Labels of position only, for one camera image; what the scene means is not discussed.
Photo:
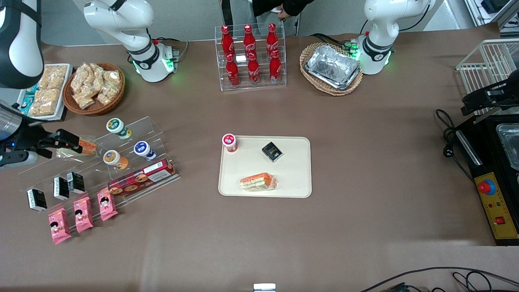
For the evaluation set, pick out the aluminium frame shelf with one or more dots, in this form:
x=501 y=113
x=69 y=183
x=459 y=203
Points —
x=490 y=12

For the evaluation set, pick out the clear acrylic bottle rack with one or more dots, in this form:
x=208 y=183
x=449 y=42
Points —
x=284 y=61

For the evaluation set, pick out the clear acrylic tiered stand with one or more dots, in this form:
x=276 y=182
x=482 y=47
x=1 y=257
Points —
x=121 y=178

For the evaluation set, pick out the clear bag of biscuits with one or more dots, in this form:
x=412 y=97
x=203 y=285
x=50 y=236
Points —
x=94 y=71
x=80 y=79
x=84 y=100
x=98 y=84
x=107 y=94
x=112 y=78

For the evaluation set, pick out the light wicker basket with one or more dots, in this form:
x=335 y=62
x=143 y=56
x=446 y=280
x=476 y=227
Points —
x=312 y=83

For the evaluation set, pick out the beige plastic serving tray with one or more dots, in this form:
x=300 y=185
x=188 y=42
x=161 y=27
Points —
x=263 y=170

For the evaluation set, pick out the orange lid yogurt cup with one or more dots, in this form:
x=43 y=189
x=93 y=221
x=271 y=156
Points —
x=113 y=159

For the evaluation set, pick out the aluminium foil container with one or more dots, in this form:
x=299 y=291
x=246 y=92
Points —
x=332 y=67

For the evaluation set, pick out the blue lid yogurt cup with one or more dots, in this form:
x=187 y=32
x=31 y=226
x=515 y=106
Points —
x=144 y=150

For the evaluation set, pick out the grey metal lever bar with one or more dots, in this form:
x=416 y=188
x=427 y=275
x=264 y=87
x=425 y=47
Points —
x=484 y=117

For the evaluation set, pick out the red cola bottle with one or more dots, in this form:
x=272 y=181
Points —
x=275 y=69
x=227 y=42
x=232 y=73
x=249 y=40
x=254 y=71
x=272 y=39

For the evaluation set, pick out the red lid yogurt cup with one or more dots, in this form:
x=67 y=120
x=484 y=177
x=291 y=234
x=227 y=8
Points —
x=230 y=142

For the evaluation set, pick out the black sealing machine yellow panel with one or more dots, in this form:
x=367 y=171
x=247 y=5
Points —
x=486 y=142

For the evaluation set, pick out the person in dark clothes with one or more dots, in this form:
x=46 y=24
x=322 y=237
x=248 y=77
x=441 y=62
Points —
x=267 y=5

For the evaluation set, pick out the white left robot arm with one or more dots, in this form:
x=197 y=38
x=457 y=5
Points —
x=381 y=24

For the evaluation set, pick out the beige cracker packet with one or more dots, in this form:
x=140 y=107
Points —
x=53 y=77
x=44 y=101

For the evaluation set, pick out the small blue snack packet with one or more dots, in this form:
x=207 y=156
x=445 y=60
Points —
x=31 y=89
x=26 y=104

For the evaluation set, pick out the steel food tray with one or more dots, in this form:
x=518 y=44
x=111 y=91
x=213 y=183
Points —
x=510 y=144

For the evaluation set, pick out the triangle sandwich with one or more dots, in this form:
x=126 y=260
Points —
x=259 y=181
x=89 y=147

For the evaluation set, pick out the small white box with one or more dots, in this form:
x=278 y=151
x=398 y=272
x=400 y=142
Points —
x=264 y=287

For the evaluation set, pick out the green lid yogurt cup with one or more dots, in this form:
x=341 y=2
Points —
x=117 y=127

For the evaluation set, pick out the black tissue pack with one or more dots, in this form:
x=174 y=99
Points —
x=61 y=188
x=76 y=183
x=272 y=151
x=37 y=200

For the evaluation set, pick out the brown wicker basket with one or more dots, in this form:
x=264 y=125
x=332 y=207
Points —
x=99 y=108

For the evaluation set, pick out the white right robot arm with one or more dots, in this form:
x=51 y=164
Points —
x=121 y=20

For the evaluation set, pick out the pink snack packet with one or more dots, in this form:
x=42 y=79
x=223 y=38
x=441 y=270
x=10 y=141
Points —
x=59 y=226
x=107 y=206
x=83 y=214

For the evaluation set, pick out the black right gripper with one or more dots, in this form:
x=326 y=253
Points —
x=29 y=137

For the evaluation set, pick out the red rocker switch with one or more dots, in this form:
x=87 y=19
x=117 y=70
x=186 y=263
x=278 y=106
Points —
x=500 y=220

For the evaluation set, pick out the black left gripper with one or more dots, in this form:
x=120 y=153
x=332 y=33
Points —
x=504 y=90

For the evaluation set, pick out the white rectangular snack tray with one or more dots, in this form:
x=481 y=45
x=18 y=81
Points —
x=64 y=97

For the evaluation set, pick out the red cookie box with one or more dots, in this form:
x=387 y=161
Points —
x=142 y=178

